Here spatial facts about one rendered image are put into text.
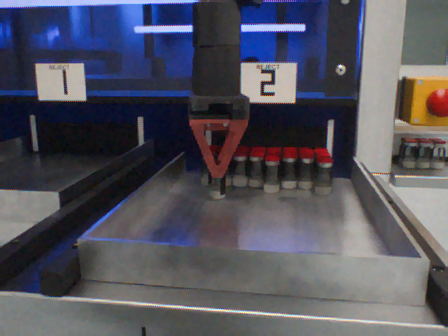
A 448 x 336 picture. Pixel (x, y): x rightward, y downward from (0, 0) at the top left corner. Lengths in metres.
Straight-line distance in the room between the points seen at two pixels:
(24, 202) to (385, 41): 0.53
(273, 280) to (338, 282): 0.05
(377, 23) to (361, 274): 0.43
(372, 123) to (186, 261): 0.43
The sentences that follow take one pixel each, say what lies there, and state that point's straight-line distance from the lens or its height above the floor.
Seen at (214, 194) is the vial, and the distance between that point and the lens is 0.52.
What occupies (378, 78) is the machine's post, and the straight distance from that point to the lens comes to 0.67.
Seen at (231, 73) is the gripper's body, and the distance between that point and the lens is 0.48.
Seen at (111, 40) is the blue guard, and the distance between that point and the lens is 0.71.
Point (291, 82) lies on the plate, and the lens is 0.65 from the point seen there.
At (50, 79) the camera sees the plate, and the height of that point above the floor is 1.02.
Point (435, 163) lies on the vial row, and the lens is 0.77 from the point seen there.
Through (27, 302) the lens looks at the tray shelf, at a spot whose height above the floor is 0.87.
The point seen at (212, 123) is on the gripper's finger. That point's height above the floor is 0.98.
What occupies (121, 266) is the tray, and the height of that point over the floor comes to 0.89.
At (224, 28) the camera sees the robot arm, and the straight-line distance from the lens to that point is 0.48.
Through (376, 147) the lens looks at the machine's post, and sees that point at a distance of 0.68.
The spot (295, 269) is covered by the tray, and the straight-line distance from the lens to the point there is 0.32.
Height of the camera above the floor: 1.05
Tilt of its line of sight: 13 degrees down
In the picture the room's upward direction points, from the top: straight up
